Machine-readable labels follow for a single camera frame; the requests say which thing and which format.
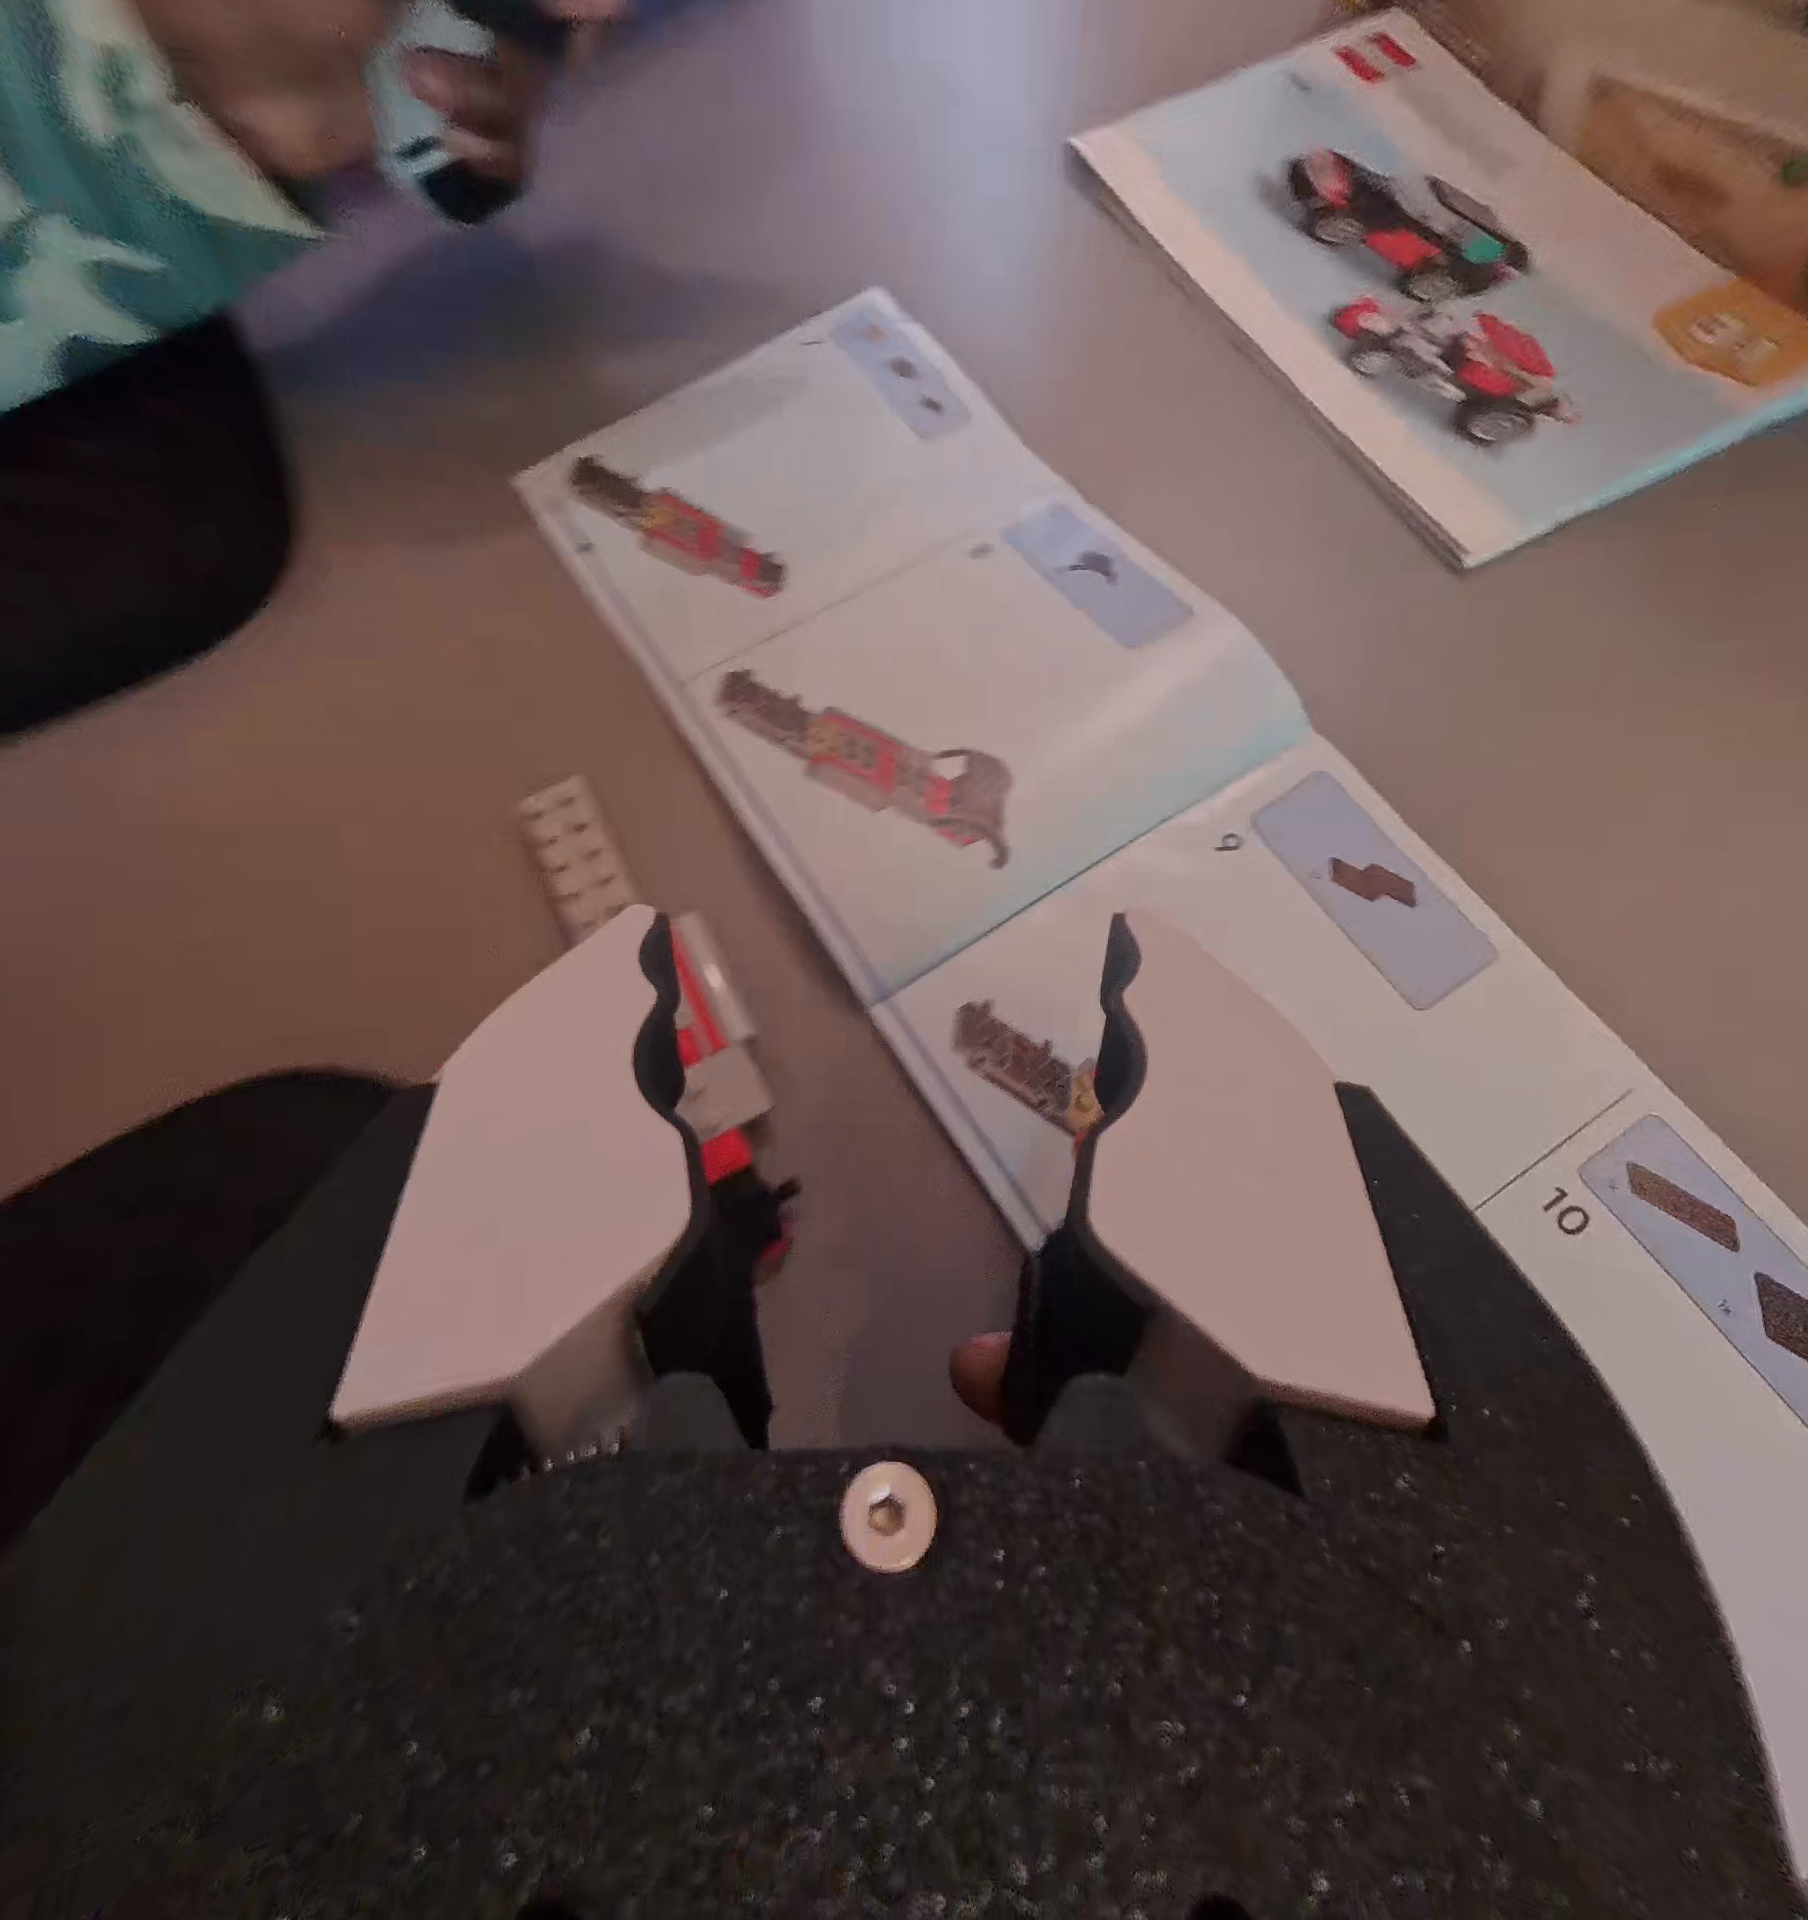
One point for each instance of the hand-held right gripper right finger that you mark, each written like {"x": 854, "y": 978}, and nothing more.
{"x": 1240, "y": 1202}

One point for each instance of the person's left forearm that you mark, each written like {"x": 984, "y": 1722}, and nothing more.
{"x": 47, "y": 195}

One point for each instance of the grey and red lego build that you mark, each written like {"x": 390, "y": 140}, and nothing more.
{"x": 562, "y": 856}

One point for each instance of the yellow lego set box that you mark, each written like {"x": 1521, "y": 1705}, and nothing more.
{"x": 1670, "y": 136}

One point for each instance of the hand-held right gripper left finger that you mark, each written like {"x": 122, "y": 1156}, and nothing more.
{"x": 544, "y": 1187}

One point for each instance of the person's left hand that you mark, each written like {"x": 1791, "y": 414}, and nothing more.
{"x": 282, "y": 74}

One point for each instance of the closed instruction booklet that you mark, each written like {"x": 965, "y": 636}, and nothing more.
{"x": 1293, "y": 224}

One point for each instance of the open instruction booklet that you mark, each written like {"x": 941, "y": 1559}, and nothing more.
{"x": 918, "y": 661}

